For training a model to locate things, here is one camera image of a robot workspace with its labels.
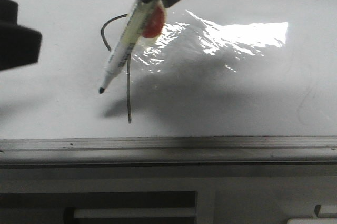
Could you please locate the white whiteboard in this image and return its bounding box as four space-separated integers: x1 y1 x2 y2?
1 0 336 139

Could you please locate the aluminium whiteboard tray frame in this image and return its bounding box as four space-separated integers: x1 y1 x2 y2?
1 136 336 167

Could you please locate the white black-tip whiteboard marker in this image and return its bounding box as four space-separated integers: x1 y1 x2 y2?
98 0 166 94

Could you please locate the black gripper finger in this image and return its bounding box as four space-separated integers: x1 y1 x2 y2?
1 0 42 71

